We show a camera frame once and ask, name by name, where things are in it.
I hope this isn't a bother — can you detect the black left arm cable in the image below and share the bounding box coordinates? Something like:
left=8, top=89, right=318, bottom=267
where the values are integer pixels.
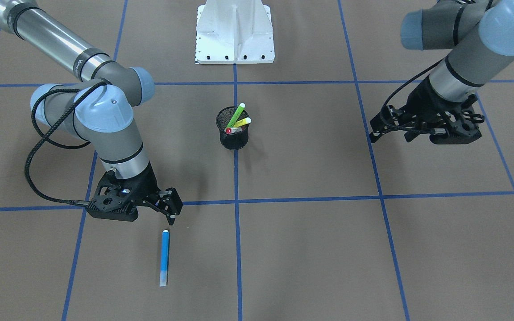
left=382, top=58, right=445, bottom=132

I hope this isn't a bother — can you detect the black mesh pen cup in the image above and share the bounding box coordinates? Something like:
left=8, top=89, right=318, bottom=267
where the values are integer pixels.
left=216, top=106, right=250, bottom=150

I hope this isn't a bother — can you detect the green highlighter pen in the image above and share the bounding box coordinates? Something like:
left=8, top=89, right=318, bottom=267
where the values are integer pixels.
left=226, top=103, right=245, bottom=128

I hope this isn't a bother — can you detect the red capped white marker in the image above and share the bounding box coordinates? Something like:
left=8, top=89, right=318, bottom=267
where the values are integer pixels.
left=224, top=127, right=243, bottom=135

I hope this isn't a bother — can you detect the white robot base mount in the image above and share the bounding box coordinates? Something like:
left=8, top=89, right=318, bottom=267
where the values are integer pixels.
left=195, top=0, right=275, bottom=65

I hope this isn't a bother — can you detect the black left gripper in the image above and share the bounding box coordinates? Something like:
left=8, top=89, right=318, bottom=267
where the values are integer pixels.
left=369, top=80, right=483, bottom=145

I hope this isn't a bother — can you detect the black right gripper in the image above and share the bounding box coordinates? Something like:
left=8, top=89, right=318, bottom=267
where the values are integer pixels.
left=86, top=163, right=183, bottom=226

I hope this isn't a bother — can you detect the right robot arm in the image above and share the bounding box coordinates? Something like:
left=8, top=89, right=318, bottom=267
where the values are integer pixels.
left=0, top=0, right=183, bottom=225

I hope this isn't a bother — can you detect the brown table cover mat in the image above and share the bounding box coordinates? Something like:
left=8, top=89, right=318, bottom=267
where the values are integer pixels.
left=0, top=0, right=514, bottom=321

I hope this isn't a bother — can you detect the yellow highlighter pen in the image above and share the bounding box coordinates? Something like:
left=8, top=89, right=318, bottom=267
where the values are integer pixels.
left=233, top=117, right=252, bottom=128

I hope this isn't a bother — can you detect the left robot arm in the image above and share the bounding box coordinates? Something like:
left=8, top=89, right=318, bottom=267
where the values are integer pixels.
left=369, top=0, right=514, bottom=144

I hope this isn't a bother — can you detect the blue highlighter pen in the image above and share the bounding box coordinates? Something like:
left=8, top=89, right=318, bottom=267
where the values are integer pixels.
left=159, top=229, right=170, bottom=287

